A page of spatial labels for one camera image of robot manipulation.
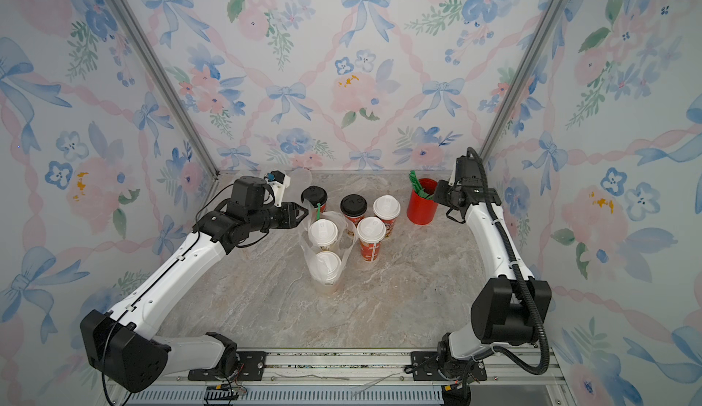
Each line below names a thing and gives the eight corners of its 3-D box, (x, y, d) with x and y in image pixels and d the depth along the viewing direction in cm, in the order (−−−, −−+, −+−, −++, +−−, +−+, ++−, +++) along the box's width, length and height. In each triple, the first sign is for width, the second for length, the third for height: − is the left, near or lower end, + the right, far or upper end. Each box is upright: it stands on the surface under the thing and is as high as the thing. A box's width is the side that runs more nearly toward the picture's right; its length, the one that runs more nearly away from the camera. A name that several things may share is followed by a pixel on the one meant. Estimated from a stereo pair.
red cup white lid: (357, 265, 95) (357, 238, 81) (356, 244, 100) (357, 216, 86) (382, 265, 95) (387, 238, 81) (380, 244, 100) (385, 216, 86)
